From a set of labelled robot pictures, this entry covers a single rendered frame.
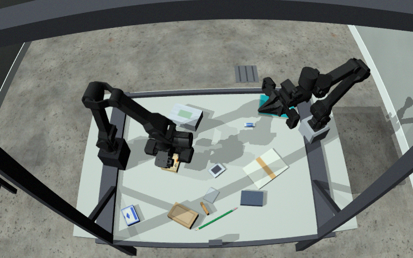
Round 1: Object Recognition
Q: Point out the wooden ball-in-hole puzzle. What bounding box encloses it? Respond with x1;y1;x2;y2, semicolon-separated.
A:
161;154;180;173

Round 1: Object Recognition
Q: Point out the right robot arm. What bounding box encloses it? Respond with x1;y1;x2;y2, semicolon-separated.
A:
279;58;371;132

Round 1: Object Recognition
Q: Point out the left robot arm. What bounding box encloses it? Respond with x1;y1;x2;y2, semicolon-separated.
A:
82;81;193;169

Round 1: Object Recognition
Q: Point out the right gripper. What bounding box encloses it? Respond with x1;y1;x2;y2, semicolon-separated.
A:
258;77;302;129

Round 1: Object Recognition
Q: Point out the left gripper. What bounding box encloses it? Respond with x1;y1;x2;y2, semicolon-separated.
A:
144;139;194;163

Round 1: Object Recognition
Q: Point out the brown wooden box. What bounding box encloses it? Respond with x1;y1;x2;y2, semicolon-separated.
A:
167;202;199;229

